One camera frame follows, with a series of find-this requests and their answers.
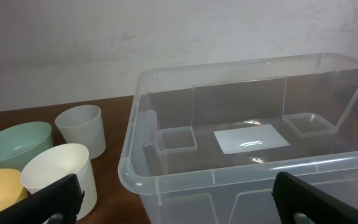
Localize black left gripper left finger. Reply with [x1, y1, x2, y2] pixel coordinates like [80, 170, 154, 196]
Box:
[0, 174, 85, 224]

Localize grey cup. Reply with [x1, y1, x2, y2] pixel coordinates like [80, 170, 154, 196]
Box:
[55, 105, 106, 159]

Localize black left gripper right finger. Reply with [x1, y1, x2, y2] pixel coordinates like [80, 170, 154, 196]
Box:
[272, 172, 358, 224]

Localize cream cup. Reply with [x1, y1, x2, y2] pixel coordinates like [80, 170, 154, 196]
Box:
[20, 143, 97, 220]

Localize green bowl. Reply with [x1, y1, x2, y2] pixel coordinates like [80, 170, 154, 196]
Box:
[0, 121, 53, 171]

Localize white label in container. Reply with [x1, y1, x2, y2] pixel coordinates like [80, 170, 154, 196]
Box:
[214, 124, 290, 154]

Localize clear plastic storage container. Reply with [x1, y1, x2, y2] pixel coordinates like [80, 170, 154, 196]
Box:
[118, 54, 358, 223]

